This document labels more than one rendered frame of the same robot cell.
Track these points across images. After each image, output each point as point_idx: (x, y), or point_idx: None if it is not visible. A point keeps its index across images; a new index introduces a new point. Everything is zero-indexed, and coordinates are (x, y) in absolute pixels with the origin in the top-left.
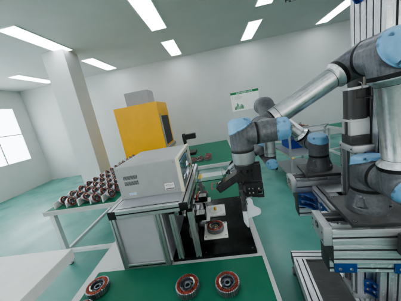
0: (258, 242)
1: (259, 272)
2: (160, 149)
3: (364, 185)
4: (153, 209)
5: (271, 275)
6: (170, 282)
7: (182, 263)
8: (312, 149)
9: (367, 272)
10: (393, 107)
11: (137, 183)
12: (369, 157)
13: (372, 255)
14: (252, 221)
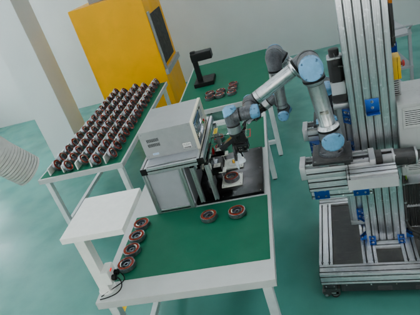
0: (267, 185)
1: (261, 204)
2: (170, 105)
3: None
4: (177, 165)
5: (270, 204)
6: (195, 216)
7: (204, 205)
8: None
9: (357, 203)
10: (313, 98)
11: (159, 145)
12: None
13: (333, 184)
14: (267, 170)
